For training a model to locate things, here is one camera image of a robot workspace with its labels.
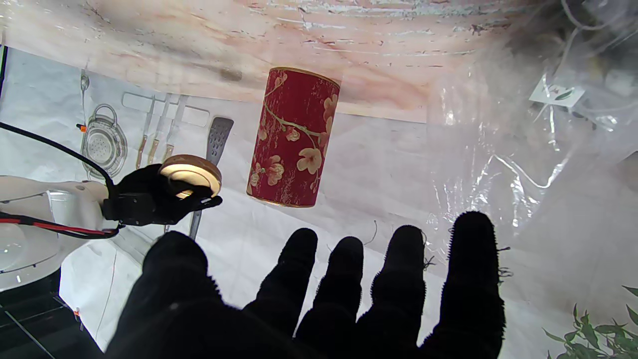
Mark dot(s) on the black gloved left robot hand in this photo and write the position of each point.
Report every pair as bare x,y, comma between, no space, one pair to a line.
299,324

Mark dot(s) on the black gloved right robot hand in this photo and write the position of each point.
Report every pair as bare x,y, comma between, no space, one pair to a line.
149,194

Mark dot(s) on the round bronze canister lid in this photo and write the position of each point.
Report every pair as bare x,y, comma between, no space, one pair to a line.
192,172

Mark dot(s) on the red floral tea canister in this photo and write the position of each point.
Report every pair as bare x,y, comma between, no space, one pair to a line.
294,134

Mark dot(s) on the clear plastic bag of teabags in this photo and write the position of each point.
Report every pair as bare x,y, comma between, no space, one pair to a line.
538,124

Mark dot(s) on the black slotted spatula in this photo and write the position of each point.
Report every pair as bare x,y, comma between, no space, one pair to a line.
217,139

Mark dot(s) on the green leafy plant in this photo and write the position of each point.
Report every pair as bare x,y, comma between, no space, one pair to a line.
598,334

